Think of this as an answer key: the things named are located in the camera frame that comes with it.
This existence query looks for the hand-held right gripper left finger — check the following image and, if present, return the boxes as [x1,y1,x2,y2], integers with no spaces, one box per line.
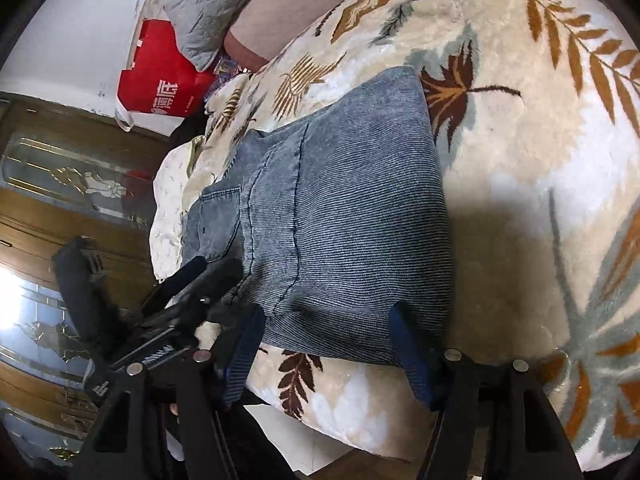
[92,305,281,480]

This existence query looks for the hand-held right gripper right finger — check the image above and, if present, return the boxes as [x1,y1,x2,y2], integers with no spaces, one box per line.
[389,305,583,480]

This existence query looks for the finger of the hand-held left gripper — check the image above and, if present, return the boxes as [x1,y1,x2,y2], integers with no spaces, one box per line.
[142,256,208,313]
[170,258,244,321]

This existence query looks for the grey-blue denim pants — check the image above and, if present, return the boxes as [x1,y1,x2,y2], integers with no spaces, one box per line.
[180,65,456,368]

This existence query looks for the white small-print pillow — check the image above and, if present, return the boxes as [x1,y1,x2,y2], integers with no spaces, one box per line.
[149,135,211,281]

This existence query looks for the wooden door with glass panels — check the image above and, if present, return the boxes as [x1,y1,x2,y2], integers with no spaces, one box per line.
[0,92,171,461]

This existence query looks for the red shopping bag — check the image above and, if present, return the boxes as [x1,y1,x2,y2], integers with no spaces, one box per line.
[114,19,218,133]

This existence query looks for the colourful snack packets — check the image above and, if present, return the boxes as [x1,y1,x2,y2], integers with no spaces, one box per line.
[212,57,246,81]

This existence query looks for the cream leaf-print plush blanket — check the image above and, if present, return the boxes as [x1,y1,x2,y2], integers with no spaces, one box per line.
[187,0,640,471]

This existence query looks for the grey quilted pillow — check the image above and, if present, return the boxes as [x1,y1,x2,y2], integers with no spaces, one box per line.
[164,0,273,72]

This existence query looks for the pink and brown bolster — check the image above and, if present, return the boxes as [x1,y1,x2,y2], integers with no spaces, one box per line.
[223,0,396,72]

